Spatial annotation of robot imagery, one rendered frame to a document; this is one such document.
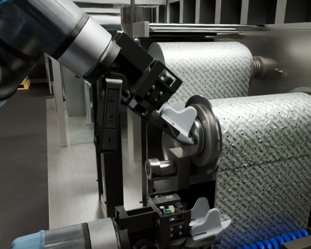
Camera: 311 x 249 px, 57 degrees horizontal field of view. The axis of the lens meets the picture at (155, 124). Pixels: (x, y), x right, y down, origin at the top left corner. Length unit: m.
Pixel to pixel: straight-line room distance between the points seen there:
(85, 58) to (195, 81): 0.38
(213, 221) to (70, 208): 0.57
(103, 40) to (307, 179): 0.48
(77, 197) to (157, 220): 0.60
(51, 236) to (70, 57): 0.26
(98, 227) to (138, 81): 0.23
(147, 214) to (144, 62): 0.23
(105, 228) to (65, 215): 0.50
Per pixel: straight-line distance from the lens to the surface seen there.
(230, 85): 0.77
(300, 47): 0.80
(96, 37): 0.40
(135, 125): 1.22
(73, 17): 0.39
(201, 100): 0.52
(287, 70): 0.82
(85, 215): 0.95
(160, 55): 0.71
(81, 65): 0.40
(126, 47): 0.42
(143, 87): 0.41
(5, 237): 2.54
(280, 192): 0.63
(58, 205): 1.02
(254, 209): 0.60
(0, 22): 0.41
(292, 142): 0.59
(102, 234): 0.46
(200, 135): 0.50
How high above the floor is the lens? 1.43
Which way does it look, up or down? 17 degrees down
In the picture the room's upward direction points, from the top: straight up
